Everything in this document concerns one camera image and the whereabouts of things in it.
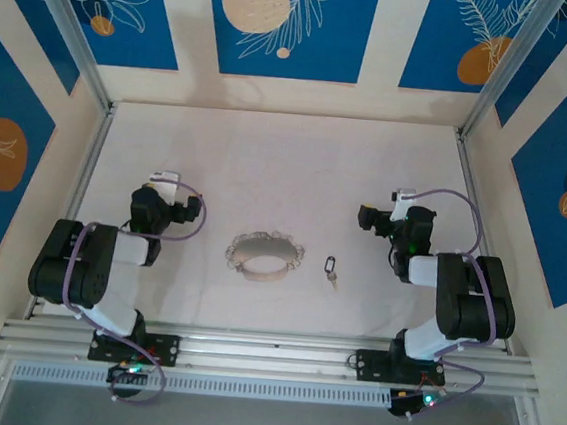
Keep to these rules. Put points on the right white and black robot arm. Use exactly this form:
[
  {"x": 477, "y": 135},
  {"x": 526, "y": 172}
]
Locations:
[{"x": 476, "y": 301}]

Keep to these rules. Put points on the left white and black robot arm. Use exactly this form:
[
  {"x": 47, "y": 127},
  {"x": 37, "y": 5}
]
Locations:
[{"x": 63, "y": 261}]

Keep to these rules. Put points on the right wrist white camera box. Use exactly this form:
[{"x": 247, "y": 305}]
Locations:
[{"x": 402, "y": 204}]

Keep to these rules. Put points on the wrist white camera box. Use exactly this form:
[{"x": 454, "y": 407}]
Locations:
[
  {"x": 402, "y": 204},
  {"x": 164, "y": 187}
]

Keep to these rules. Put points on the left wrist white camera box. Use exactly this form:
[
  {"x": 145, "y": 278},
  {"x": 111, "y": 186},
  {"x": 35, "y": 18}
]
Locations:
[{"x": 164, "y": 187}]

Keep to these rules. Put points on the right aluminium table side rail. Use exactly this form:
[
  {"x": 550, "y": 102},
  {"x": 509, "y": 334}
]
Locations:
[{"x": 471, "y": 190}]

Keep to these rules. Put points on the aluminium table side rail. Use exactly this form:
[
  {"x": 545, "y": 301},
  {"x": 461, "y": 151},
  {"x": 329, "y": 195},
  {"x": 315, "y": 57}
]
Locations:
[
  {"x": 471, "y": 190},
  {"x": 85, "y": 188}
]

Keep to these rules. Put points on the left aluminium table side rail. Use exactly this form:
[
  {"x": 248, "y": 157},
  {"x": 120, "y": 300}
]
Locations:
[{"x": 85, "y": 188}]

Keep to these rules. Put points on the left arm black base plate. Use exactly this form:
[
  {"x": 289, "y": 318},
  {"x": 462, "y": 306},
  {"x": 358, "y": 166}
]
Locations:
[{"x": 170, "y": 349}]

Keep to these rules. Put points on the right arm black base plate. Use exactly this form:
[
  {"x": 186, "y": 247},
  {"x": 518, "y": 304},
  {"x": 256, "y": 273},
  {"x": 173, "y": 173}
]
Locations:
[{"x": 369, "y": 365}]

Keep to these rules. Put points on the aluminium frame rail with bases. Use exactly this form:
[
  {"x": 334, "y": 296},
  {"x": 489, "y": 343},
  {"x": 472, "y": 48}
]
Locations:
[{"x": 270, "y": 354}]

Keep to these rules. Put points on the right aluminium corner post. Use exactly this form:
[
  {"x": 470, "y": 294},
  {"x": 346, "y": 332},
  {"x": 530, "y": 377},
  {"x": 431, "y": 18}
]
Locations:
[{"x": 519, "y": 59}]

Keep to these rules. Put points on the aluminium corner post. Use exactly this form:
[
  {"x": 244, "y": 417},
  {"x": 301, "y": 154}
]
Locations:
[
  {"x": 70, "y": 31},
  {"x": 519, "y": 59}
]

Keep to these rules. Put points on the left aluminium corner post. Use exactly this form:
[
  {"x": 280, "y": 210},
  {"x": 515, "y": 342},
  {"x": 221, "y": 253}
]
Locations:
[{"x": 70, "y": 31}]

